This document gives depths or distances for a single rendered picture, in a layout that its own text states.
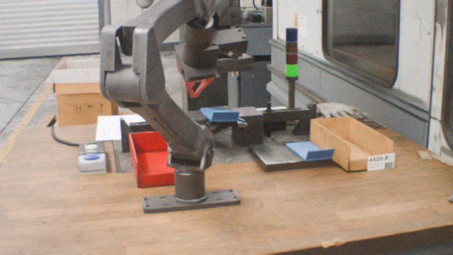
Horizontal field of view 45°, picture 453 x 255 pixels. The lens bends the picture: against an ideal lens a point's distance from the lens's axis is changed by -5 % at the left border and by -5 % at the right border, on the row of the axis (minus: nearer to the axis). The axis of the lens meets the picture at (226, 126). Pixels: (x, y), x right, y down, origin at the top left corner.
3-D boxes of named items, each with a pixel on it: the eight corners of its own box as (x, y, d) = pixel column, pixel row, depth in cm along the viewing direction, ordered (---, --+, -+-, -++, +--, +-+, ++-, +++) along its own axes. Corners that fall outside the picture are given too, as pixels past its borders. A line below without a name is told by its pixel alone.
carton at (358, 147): (347, 176, 132) (348, 144, 130) (309, 146, 156) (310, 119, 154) (393, 171, 135) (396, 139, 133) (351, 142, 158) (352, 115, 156)
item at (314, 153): (308, 163, 134) (308, 151, 133) (285, 144, 148) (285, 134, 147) (334, 159, 135) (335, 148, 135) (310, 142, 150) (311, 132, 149)
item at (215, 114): (211, 122, 144) (212, 111, 143) (201, 109, 158) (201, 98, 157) (239, 122, 145) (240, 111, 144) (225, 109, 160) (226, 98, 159)
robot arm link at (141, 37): (174, -23, 111) (86, 40, 88) (214, -24, 107) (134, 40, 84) (184, 33, 117) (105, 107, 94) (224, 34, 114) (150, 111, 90)
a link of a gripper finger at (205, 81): (202, 79, 130) (205, 48, 123) (211, 101, 126) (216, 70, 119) (173, 84, 128) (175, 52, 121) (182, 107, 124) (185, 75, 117)
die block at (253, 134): (190, 151, 151) (190, 123, 149) (185, 141, 160) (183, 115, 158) (263, 145, 155) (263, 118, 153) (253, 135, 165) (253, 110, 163)
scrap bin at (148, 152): (137, 188, 125) (136, 163, 123) (130, 155, 148) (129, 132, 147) (191, 183, 127) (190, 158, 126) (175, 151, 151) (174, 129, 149)
